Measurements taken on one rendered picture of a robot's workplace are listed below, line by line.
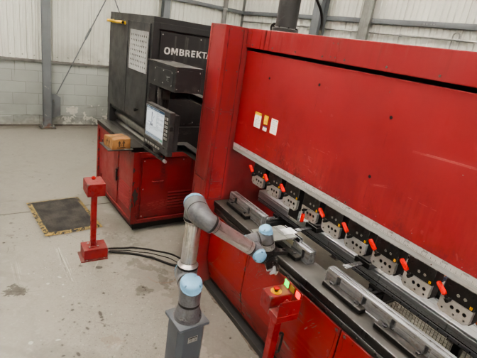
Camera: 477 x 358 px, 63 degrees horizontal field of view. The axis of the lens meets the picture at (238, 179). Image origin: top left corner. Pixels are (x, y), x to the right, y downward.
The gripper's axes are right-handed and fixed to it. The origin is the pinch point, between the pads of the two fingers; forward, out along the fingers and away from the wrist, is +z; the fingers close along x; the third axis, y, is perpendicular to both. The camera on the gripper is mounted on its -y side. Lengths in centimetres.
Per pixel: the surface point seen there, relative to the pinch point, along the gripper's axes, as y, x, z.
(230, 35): -51, -116, -121
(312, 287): -16.6, 12.8, 12.1
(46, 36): 53, -682, -113
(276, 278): -9.7, -20.3, 25.4
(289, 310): 2.5, 14.5, 17.6
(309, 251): -31.3, -9.5, 6.0
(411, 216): -52, 52, -45
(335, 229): -39.4, 8.9, -18.0
